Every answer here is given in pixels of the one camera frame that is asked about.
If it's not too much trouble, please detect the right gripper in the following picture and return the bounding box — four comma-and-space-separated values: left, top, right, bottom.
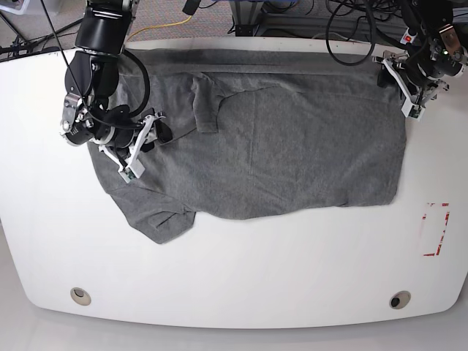
61, 94, 173, 172

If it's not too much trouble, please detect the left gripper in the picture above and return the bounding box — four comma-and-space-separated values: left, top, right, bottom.
372, 23, 467, 107

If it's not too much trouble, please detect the grey T-shirt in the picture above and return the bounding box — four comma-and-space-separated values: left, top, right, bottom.
88, 49, 406, 244

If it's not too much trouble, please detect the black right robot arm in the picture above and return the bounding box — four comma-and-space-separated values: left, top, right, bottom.
61, 1, 173, 182

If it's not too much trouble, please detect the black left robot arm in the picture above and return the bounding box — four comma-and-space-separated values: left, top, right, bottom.
373, 1, 467, 119

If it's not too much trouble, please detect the white power strip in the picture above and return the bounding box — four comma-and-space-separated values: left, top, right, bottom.
400, 28, 418, 45

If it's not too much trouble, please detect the red tape rectangle marking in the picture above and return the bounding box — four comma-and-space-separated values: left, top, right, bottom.
420, 203, 450, 257

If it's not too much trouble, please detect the black tripod stand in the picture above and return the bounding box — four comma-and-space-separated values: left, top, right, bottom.
0, 14, 81, 61

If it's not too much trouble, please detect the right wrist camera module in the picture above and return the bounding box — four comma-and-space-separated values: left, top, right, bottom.
119, 163, 145, 183

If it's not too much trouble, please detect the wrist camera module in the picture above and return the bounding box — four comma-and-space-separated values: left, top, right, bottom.
119, 163, 145, 183
401, 99, 426, 120

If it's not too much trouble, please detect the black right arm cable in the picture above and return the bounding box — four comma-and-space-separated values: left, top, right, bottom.
87, 50, 151, 129

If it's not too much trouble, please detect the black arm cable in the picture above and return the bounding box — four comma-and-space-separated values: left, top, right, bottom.
87, 50, 151, 129
325, 0, 407, 67

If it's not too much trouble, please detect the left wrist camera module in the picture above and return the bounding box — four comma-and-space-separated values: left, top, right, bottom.
401, 99, 426, 120

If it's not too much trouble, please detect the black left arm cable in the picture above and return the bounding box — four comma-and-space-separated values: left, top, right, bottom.
325, 0, 407, 67

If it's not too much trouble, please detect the yellow cable on floor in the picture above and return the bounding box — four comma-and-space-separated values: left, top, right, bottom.
126, 14, 193, 42

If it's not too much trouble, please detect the aluminium frame post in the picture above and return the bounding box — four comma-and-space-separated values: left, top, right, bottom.
230, 1, 267, 37

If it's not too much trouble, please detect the left table cable grommet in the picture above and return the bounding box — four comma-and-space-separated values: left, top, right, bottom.
70, 287, 91, 306

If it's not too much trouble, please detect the table cable grommet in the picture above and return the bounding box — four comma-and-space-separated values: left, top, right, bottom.
389, 291, 411, 309
70, 287, 91, 306

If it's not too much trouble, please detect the right table cable grommet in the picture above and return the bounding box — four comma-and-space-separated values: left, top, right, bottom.
389, 291, 411, 309

